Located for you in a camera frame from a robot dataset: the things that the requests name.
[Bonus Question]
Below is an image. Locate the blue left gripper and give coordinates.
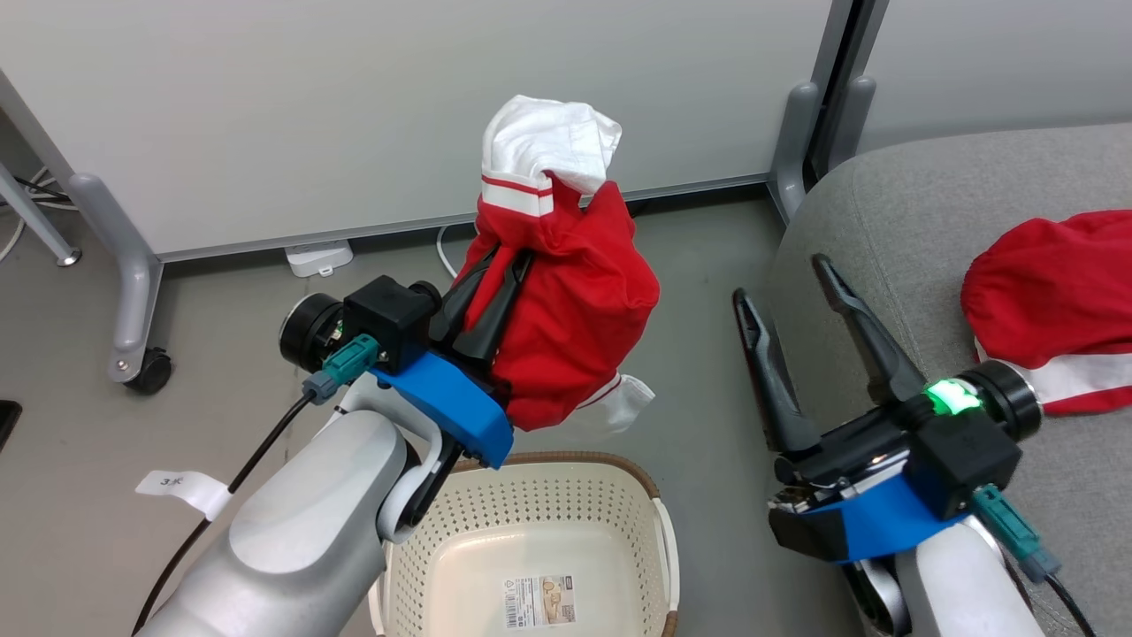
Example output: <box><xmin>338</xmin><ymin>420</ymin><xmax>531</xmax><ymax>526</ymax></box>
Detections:
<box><xmin>370</xmin><ymin>250</ymin><xmax>534</xmax><ymax>471</ymax></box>

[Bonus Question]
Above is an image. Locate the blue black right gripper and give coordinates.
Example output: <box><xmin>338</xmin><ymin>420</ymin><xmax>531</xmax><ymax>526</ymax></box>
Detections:
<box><xmin>731</xmin><ymin>253</ymin><xmax>984</xmax><ymax>565</ymax></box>

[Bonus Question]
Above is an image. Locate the red white-trimmed garment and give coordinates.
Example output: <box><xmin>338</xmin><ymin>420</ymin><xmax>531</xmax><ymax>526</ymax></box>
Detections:
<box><xmin>455</xmin><ymin>95</ymin><xmax>662</xmax><ymax>435</ymax></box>
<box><xmin>960</xmin><ymin>209</ymin><xmax>1132</xmax><ymax>418</ymax></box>

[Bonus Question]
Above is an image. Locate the grey fabric sofa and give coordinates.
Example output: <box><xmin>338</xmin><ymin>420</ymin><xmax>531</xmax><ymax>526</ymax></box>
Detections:
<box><xmin>764</xmin><ymin>122</ymin><xmax>1132</xmax><ymax>637</ymax></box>

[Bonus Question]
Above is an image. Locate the white power strip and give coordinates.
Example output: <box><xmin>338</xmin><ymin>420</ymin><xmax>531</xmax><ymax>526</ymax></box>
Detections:
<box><xmin>284</xmin><ymin>238</ymin><xmax>356</xmax><ymax>280</ymax></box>

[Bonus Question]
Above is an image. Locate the short grey partition leg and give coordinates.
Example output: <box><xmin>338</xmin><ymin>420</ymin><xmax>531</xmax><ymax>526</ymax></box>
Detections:
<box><xmin>826</xmin><ymin>76</ymin><xmax>877</xmax><ymax>180</ymax></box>
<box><xmin>768</xmin><ymin>81</ymin><xmax>821</xmax><ymax>224</ymax></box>

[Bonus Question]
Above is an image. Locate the white perforated laundry basket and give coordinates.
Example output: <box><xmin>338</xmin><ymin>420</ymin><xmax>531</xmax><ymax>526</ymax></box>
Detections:
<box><xmin>369</xmin><ymin>451</ymin><xmax>681</xmax><ymax>637</ymax></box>

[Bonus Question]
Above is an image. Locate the large white partition panel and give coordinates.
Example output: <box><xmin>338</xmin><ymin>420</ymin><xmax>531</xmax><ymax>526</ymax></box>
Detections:
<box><xmin>0</xmin><ymin>0</ymin><xmax>855</xmax><ymax>264</ymax></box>

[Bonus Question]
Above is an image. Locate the printed basket label sticker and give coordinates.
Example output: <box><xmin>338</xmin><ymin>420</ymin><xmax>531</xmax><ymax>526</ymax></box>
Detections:
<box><xmin>503</xmin><ymin>574</ymin><xmax>577</xmax><ymax>632</ymax></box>

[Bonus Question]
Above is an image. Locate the black caster wheel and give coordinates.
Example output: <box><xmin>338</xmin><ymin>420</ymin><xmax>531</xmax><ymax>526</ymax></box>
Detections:
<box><xmin>123</xmin><ymin>347</ymin><xmax>174</xmax><ymax>396</ymax></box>

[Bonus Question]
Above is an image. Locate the grey partition leg with caster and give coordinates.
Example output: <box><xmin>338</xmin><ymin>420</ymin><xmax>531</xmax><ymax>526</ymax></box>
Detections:
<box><xmin>68</xmin><ymin>172</ymin><xmax>165</xmax><ymax>384</ymax></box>

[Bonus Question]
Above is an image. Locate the narrow white partition panel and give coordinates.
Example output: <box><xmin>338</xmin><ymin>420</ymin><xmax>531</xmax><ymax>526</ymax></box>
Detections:
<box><xmin>827</xmin><ymin>0</ymin><xmax>1132</xmax><ymax>157</ymax></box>

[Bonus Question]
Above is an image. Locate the grey metal table leg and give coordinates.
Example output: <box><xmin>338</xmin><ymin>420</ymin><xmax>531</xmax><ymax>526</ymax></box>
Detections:
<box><xmin>0</xmin><ymin>163</ymin><xmax>83</xmax><ymax>269</ymax></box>

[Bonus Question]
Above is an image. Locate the looped white cable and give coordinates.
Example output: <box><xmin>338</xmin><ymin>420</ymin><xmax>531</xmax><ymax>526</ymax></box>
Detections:
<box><xmin>435</xmin><ymin>223</ymin><xmax>470</xmax><ymax>280</ymax></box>

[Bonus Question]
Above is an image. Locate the teal left camera connector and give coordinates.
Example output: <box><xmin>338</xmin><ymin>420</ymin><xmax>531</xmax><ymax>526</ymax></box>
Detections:
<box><xmin>302</xmin><ymin>334</ymin><xmax>381</xmax><ymax>406</ymax></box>

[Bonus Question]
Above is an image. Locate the teal camera connector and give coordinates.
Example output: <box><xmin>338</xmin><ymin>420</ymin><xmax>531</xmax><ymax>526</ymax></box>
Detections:
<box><xmin>972</xmin><ymin>484</ymin><xmax>1063</xmax><ymax>582</ymax></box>
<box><xmin>302</xmin><ymin>334</ymin><xmax>381</xmax><ymax>406</ymax></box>

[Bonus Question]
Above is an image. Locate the teal right camera connector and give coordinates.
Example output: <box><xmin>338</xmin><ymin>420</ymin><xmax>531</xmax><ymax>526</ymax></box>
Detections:
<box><xmin>972</xmin><ymin>484</ymin><xmax>1063</xmax><ymax>582</ymax></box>

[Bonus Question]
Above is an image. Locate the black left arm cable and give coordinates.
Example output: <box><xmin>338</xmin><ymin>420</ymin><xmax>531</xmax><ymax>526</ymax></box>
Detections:
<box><xmin>131</xmin><ymin>393</ymin><xmax>317</xmax><ymax>637</ymax></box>

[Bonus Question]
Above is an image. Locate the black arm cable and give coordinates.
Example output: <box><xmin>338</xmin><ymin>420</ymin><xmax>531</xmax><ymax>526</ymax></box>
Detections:
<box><xmin>131</xmin><ymin>393</ymin><xmax>317</xmax><ymax>637</ymax></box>
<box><xmin>1042</xmin><ymin>573</ymin><xmax>1099</xmax><ymax>637</ymax></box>

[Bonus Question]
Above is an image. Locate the white paper cable tag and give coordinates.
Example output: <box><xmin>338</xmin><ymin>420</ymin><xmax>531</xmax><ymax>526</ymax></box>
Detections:
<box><xmin>134</xmin><ymin>470</ymin><xmax>233</xmax><ymax>522</ymax></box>

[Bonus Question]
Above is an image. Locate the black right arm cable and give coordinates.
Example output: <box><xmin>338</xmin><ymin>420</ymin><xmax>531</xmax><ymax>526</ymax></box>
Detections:
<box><xmin>1042</xmin><ymin>573</ymin><xmax>1099</xmax><ymax>637</ymax></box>

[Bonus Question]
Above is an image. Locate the black floor cable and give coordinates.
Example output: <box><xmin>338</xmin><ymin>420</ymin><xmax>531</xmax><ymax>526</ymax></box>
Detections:
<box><xmin>11</xmin><ymin>174</ymin><xmax>72</xmax><ymax>206</ymax></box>

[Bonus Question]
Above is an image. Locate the white floor cable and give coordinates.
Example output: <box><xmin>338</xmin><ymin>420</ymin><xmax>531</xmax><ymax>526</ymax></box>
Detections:
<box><xmin>0</xmin><ymin>166</ymin><xmax>77</xmax><ymax>264</ymax></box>

